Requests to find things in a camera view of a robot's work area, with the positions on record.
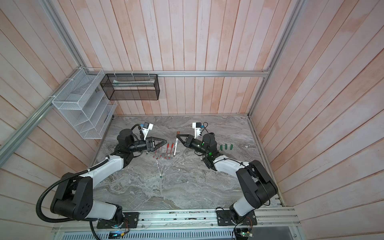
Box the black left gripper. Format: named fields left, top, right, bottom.
left=128, top=136, right=167, bottom=152

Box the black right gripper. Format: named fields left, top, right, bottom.
left=178, top=134, right=210, bottom=158

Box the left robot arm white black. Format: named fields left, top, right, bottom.
left=50, top=129, right=167, bottom=225

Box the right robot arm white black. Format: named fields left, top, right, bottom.
left=177, top=133, right=278, bottom=226

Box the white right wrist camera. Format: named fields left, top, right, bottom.
left=192, top=122, right=206, bottom=139

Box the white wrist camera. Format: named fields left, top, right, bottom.
left=140, top=122, right=154, bottom=140
left=192, top=122, right=206, bottom=139

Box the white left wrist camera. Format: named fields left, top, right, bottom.
left=140, top=122, right=154, bottom=140

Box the black mesh wall basket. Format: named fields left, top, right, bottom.
left=101, top=73, right=160, bottom=101

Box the horizontal aluminium wall rail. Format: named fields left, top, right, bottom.
left=86, top=68, right=269, bottom=78

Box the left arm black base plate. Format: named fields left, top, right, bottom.
left=97, top=212, right=140, bottom=229

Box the white mesh wall shelf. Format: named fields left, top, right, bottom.
left=52, top=68, right=118, bottom=140

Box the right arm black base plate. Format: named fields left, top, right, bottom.
left=215, top=208, right=258, bottom=227

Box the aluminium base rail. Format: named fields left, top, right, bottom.
left=51, top=206, right=301, bottom=233

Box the left aluminium wall rail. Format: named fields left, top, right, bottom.
left=1, top=67, right=83, bottom=167

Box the right aluminium wall rail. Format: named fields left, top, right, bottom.
left=246, top=1, right=307, bottom=118

